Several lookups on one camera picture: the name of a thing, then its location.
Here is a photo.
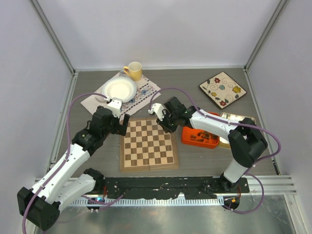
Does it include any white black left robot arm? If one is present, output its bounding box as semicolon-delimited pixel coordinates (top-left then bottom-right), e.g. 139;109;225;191
17;106;130;233

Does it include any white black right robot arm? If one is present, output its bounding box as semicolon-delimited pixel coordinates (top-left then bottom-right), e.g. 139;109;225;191
148;97;268;193

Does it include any dark chess piece cluster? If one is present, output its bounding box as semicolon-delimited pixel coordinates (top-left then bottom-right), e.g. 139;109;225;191
190;131;218;143

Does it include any wooden chess board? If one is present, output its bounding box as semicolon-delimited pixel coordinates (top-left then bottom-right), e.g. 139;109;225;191
120;117;179;173

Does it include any gold tray of light pieces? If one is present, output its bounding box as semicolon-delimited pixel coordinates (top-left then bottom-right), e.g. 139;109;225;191
217;112;256;150

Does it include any orange plastic tray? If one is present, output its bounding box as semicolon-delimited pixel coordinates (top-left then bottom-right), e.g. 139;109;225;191
181;126;219;149

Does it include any white paper bowl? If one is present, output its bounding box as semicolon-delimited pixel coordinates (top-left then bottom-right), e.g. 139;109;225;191
101;77;137;103

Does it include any yellow mug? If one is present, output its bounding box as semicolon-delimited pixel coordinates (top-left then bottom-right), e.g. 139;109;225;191
123;61;142;81

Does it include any floral square plate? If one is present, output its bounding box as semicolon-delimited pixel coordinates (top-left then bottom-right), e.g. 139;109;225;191
199;72;247;109

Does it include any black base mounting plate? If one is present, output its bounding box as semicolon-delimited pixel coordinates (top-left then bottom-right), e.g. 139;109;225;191
74;176;250;199

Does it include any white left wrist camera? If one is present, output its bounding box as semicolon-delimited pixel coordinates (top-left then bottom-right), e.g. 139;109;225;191
107;97;123;118

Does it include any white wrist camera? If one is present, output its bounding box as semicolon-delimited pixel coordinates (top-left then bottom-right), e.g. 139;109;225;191
148;103;167;121
107;97;123;118

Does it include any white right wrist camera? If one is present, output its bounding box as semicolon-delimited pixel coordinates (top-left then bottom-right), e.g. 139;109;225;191
148;103;167;121

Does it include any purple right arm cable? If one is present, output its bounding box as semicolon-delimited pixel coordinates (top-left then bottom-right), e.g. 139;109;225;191
148;87;282;216

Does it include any aluminium frame rail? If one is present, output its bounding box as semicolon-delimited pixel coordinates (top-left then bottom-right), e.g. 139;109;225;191
45;174;296;207

